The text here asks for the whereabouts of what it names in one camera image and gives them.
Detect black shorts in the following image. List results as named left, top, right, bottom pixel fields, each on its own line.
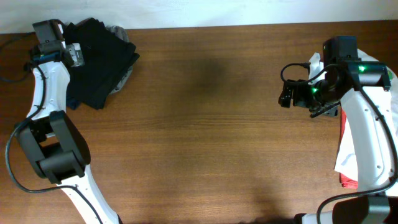
left=63, top=18, right=139, bottom=110

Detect red and white shirt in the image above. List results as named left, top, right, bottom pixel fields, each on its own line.
left=307, top=48, right=398, bottom=190

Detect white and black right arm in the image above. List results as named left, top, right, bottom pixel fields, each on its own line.
left=278, top=36, right=397, bottom=223

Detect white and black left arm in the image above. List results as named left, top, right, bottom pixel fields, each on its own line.
left=5, top=19, right=122, bottom=224

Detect folded grey garment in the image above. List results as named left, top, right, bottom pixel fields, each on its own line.
left=107, top=26, right=133, bottom=95

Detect folded navy blue garment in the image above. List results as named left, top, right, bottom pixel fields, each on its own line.
left=66, top=98, right=81, bottom=110

